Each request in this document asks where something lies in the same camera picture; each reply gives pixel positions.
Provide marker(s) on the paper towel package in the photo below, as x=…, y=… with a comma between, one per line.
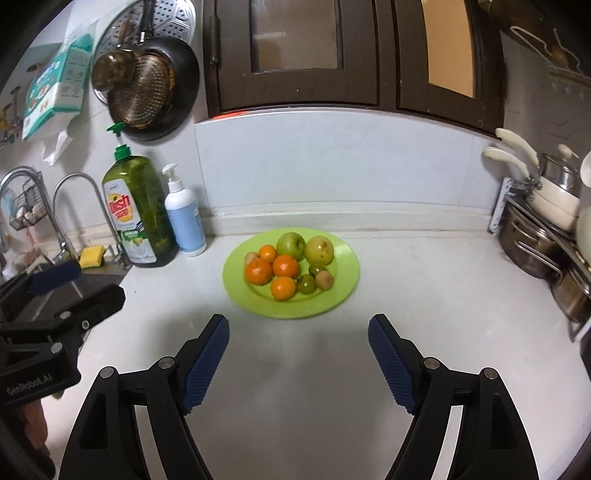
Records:
x=55, y=97

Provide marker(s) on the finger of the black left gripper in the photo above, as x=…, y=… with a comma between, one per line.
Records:
x=74, y=322
x=26, y=286

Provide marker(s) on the green dish soap bottle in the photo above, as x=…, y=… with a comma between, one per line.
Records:
x=135, y=201

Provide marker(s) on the metal dish rack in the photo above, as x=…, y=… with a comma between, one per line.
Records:
x=571, y=288

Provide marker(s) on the yellow-green guava fruit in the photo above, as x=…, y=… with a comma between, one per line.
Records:
x=319, y=250

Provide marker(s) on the wire sink basket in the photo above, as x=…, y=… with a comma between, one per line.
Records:
x=27, y=208

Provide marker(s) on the stemmed orange tangerine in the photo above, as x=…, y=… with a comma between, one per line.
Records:
x=286, y=266

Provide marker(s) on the round steamer tray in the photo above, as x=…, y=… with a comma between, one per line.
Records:
x=170, y=19

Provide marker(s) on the white ladle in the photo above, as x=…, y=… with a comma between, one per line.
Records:
x=585, y=170

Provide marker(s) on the yellow sponge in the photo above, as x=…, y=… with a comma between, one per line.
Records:
x=91, y=257

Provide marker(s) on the lime green plate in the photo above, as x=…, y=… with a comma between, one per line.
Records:
x=258, y=299

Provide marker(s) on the small oval orange fruit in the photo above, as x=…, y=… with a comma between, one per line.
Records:
x=283, y=288

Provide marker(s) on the small green fruit with calyx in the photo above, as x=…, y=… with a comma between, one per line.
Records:
x=306, y=284

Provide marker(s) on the green apple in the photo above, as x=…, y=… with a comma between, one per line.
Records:
x=291, y=244

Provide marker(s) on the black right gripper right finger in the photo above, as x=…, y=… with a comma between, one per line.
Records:
x=492, y=441

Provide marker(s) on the smooth orange kumquat fruit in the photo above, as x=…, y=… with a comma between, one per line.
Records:
x=268, y=253

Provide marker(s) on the brown longan fruit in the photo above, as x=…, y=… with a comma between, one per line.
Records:
x=249, y=257
x=324, y=280

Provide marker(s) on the large orange tangerine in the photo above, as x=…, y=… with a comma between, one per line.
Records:
x=258, y=271

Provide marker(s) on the perforated metal strainer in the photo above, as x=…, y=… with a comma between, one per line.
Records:
x=144, y=99

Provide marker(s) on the dark wooden cabinet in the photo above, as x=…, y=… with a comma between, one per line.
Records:
x=437, y=59

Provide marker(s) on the chrome kitchen faucet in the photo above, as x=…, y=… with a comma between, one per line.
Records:
x=94, y=200

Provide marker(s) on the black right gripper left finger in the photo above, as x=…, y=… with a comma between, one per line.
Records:
x=105, y=442

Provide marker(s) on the white saucepan with handle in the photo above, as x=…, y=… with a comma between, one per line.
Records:
x=550, y=201

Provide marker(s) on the black frying pan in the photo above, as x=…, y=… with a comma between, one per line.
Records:
x=184, y=66

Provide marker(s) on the steel pot with lid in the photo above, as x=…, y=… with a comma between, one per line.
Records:
x=560, y=169

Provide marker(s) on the white blue pump bottle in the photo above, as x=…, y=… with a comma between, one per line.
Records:
x=181, y=208

